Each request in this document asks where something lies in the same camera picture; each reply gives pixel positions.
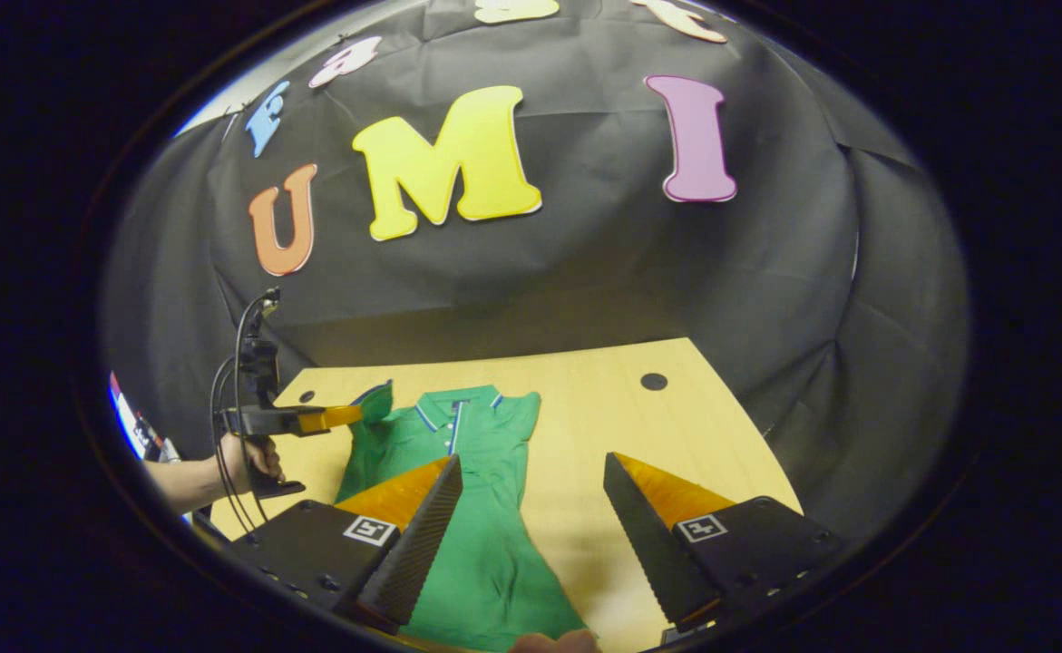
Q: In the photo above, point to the white and red background object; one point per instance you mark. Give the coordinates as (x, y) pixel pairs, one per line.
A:
(136, 422)

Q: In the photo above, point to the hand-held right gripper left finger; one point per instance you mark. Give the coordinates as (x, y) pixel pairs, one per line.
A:
(417, 544)

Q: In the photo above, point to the black backdrop cloth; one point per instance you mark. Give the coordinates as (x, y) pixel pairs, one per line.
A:
(603, 263)

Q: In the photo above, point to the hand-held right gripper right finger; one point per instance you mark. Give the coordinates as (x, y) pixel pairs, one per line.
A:
(653, 544)

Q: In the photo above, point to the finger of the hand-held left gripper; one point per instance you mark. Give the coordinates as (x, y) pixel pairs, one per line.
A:
(331, 419)

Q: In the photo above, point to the green T-shirt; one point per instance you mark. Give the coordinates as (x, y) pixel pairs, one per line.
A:
(485, 508)

